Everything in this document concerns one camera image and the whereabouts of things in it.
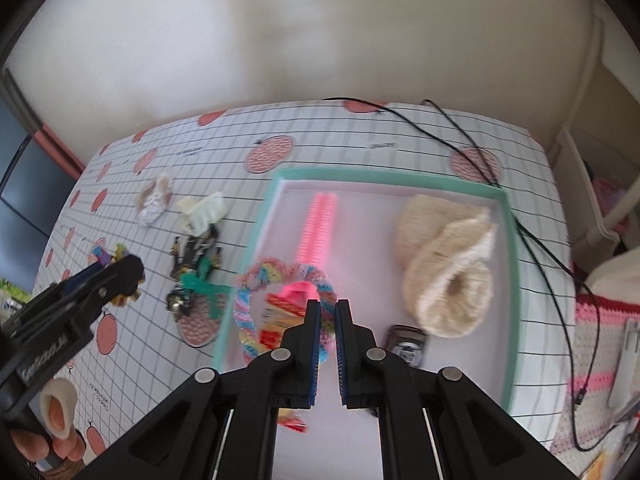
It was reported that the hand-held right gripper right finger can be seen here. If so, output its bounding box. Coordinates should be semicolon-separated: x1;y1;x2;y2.
335;299;551;480

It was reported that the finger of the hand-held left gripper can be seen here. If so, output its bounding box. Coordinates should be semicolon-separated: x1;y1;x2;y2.
75;253;146;318
50;262;113;298

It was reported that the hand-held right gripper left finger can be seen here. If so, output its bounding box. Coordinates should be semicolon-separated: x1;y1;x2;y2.
97;299;323;480

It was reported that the colourful bead toy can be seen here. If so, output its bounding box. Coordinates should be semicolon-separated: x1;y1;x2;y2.
90;242;146;306

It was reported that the rice cracker snack packet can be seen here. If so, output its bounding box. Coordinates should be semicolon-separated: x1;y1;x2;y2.
260;294;307;351

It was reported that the black toy car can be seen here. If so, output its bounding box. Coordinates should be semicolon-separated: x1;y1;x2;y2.
385;325;430;368

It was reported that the black gold toy figure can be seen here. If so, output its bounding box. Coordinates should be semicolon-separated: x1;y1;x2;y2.
167;225;223;321

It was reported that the teal hair clip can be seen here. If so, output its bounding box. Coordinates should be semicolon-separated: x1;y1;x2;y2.
180;270;231;321

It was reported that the pastel braided rope hair tie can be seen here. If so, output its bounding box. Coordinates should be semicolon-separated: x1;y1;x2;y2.
232;258;338;371

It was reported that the clear bag of white beads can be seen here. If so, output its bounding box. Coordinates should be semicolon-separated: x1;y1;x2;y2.
136;172;175;226

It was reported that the white claw hair clip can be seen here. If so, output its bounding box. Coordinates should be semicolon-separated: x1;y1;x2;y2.
175;191;227;236

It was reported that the pink hair clip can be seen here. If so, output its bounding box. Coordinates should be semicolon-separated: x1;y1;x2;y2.
280;192;341;311

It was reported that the teal shallow cardboard box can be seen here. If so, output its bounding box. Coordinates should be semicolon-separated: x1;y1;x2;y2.
212;167;522;413

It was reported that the cream lace scrunchie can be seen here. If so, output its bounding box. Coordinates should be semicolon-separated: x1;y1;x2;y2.
393;195;499;338

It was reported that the person's left hand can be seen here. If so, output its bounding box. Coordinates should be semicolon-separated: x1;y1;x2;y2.
10;379;87;466

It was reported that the dark blue cabinet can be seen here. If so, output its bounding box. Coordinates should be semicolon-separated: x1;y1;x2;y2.
0;67;86;271

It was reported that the red pink crochet blanket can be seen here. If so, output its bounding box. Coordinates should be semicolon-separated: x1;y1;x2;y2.
550;295;640;480

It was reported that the pale grey tool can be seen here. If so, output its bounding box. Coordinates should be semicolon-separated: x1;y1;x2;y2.
607;320;640;421

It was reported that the white plastic chair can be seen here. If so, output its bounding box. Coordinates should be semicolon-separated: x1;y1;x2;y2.
585;247;640;301

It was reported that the white shelf unit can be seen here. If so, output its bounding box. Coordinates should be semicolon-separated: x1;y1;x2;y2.
550;10;640;256

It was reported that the purple pink toy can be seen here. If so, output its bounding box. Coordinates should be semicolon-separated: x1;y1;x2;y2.
592;177;631;221

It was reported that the black cable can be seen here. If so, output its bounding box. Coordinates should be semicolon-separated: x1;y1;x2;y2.
320;97;601;453

